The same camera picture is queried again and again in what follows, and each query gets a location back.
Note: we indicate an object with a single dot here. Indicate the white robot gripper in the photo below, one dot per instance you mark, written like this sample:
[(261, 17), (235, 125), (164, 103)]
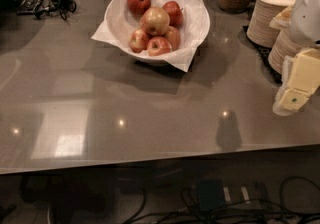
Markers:
[(306, 18)]

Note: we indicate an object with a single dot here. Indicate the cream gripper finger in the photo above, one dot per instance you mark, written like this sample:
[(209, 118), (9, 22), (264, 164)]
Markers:
[(287, 98)]

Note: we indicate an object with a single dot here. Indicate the large yellow-red apple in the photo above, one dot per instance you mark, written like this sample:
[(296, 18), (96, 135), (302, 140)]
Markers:
[(155, 21)]

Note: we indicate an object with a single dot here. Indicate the red apple right middle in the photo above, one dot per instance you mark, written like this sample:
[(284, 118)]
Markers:
[(173, 36)]

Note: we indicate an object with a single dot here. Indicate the red apple front centre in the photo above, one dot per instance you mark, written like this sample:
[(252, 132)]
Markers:
[(158, 46)]

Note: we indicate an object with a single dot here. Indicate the red apple back right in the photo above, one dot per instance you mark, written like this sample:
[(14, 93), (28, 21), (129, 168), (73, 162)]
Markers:
[(175, 13)]

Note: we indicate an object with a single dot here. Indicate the red apple front left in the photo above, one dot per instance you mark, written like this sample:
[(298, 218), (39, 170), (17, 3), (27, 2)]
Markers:
[(138, 40)]

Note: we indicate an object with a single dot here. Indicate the dark red apple back left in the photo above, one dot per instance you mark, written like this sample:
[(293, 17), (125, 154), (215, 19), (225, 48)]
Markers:
[(138, 7)]

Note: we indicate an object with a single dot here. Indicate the white ceramic bowl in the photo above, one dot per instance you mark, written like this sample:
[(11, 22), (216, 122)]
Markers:
[(116, 21)]

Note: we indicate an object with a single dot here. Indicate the front stack of paper plates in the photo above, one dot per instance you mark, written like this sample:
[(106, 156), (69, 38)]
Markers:
[(282, 47)]

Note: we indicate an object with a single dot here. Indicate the stack of paper plates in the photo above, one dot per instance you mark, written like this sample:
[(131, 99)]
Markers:
[(282, 47), (259, 31)]

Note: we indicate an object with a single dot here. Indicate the black rubber mat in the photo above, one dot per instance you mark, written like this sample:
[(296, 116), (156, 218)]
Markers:
[(263, 54)]

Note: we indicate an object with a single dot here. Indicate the back stack of paper plates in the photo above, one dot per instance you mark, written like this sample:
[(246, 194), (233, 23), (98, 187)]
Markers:
[(259, 31)]

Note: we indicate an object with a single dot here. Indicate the black power adapter on floor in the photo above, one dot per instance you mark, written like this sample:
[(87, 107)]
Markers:
[(210, 194)]

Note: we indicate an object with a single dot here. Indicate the white paper napkin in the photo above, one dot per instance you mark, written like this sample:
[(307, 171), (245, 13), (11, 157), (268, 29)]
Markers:
[(181, 58)]

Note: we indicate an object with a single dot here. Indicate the black device on table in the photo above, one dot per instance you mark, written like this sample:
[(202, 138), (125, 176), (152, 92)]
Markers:
[(28, 7)]

